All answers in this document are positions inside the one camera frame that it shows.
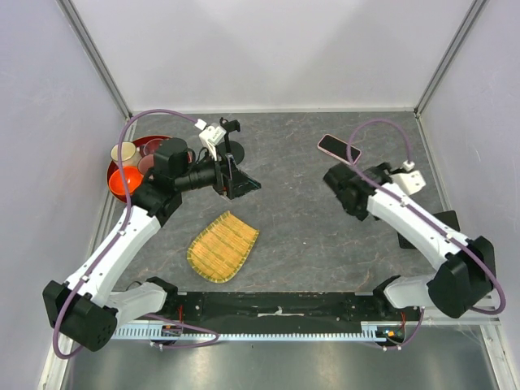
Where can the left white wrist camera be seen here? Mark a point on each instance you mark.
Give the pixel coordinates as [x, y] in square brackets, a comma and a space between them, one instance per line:
[210, 136]

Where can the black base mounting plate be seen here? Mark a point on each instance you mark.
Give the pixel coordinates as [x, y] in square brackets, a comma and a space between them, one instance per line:
[278, 313]

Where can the small red lidded dish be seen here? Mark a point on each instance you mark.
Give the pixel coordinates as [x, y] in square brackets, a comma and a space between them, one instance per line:
[151, 146]

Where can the dark red small saucer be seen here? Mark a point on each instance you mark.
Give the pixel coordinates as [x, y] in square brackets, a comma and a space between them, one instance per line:
[145, 163]

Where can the red round lacquer tray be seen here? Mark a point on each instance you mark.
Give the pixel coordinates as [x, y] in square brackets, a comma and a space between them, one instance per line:
[112, 166]

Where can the slotted cable duct rail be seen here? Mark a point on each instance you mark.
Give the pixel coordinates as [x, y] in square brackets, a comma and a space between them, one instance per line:
[158, 332]

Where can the orange bowl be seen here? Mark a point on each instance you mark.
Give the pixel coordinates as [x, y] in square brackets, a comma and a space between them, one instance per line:
[125, 181]

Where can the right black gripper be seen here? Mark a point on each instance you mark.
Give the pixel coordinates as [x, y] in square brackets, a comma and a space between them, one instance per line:
[385, 167]

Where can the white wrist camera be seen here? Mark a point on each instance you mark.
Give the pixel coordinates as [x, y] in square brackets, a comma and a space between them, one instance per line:
[210, 136]
[409, 179]

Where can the pink case smartphone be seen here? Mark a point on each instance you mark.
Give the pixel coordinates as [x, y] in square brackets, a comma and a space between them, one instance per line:
[336, 148]

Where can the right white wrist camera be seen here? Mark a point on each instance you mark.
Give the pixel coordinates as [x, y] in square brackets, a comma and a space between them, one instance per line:
[409, 179]

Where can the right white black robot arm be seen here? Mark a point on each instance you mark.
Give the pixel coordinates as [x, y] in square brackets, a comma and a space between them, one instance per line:
[464, 269]

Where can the beige cup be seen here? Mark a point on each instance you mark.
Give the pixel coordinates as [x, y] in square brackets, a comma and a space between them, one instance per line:
[128, 154]

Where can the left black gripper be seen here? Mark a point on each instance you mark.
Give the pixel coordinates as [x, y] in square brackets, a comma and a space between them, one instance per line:
[230, 180]

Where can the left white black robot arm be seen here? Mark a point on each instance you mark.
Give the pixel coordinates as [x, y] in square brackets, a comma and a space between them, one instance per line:
[85, 307]

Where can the woven bamboo tray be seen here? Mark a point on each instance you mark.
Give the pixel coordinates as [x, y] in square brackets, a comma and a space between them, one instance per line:
[221, 249]

